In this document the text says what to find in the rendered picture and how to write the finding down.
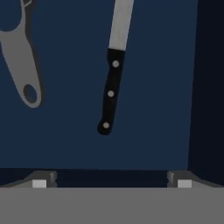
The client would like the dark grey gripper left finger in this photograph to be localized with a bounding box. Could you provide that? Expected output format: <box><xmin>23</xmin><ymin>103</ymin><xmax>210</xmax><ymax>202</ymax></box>
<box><xmin>1</xmin><ymin>171</ymin><xmax>58</xmax><ymax>189</ymax></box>

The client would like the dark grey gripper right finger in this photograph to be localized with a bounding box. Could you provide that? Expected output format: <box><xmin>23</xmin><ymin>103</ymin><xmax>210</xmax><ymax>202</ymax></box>
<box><xmin>166</xmin><ymin>171</ymin><xmax>224</xmax><ymax>189</ymax></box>

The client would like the dark blue drawer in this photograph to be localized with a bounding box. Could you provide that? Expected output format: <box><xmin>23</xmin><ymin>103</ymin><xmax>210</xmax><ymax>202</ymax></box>
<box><xmin>0</xmin><ymin>0</ymin><xmax>224</xmax><ymax>188</ymax></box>

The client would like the grey metal peeler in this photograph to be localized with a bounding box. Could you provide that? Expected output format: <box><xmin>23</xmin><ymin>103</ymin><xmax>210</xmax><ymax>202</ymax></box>
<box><xmin>0</xmin><ymin>0</ymin><xmax>43</xmax><ymax>109</ymax></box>

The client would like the black-handled kitchen knife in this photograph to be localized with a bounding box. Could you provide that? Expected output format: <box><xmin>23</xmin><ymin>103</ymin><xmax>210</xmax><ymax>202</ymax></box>
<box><xmin>96</xmin><ymin>0</ymin><xmax>135</xmax><ymax>137</ymax></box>

